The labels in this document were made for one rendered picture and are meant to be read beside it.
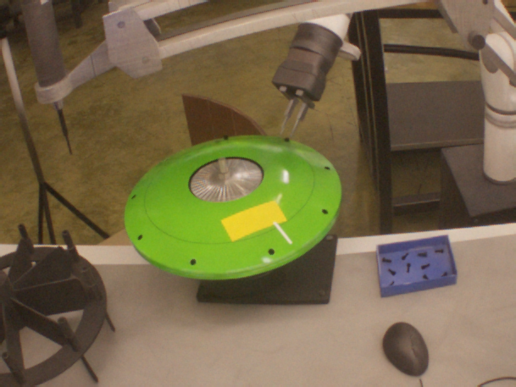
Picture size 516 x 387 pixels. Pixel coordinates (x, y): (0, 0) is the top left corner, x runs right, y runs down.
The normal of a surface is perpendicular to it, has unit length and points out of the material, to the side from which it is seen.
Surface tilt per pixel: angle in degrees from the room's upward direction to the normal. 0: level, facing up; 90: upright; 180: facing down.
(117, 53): 90
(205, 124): 90
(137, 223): 24
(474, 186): 0
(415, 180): 0
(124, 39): 90
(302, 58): 44
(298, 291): 0
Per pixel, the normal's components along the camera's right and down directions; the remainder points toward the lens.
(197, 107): -0.56, 0.55
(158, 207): -0.41, -0.67
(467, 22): 0.10, 0.58
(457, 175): -0.14, -0.80
